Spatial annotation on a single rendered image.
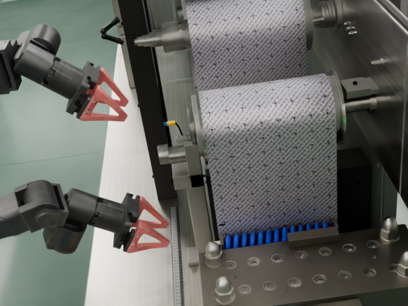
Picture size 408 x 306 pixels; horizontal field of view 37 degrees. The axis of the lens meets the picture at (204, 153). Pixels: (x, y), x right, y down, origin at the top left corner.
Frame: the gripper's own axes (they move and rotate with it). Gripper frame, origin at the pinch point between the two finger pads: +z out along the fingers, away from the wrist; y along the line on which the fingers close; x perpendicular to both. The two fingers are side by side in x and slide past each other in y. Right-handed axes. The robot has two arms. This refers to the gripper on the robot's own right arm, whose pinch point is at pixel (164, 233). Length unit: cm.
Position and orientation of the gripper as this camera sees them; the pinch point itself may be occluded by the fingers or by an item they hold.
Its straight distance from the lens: 120.3
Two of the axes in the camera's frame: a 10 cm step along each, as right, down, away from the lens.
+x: 4.2, -8.0, -4.3
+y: 0.7, 5.0, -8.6
